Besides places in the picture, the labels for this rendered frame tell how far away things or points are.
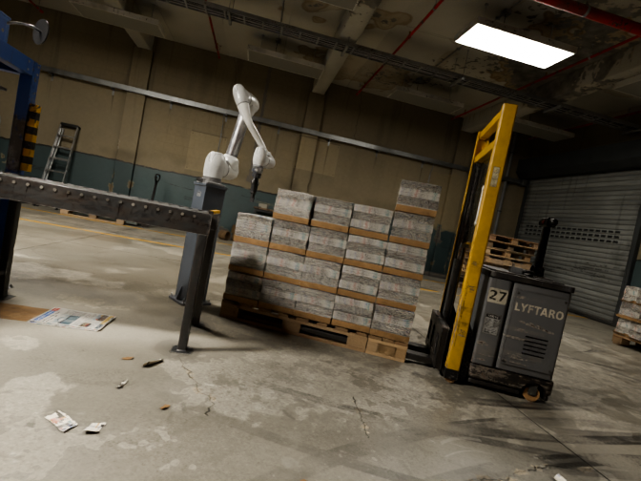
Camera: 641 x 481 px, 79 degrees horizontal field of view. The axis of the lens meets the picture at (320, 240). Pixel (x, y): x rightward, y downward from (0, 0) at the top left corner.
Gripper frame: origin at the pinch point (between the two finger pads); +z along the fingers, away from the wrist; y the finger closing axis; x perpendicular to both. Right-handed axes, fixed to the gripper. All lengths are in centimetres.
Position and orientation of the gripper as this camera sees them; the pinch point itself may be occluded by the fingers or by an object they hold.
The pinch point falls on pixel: (252, 198)
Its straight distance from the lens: 324.7
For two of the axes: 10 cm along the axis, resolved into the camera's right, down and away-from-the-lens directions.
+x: -9.7, -2.0, 1.7
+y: 1.7, -0.2, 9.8
